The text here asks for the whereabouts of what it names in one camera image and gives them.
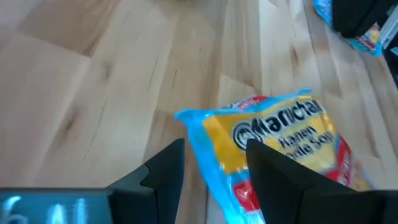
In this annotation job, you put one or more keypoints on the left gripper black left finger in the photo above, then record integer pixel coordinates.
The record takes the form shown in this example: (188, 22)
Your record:
(149, 199)

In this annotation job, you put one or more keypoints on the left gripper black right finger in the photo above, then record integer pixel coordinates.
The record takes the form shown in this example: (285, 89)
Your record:
(295, 199)

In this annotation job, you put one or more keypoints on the silver aluminium extrusion piece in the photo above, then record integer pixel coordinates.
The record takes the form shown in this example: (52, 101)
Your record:
(391, 31)

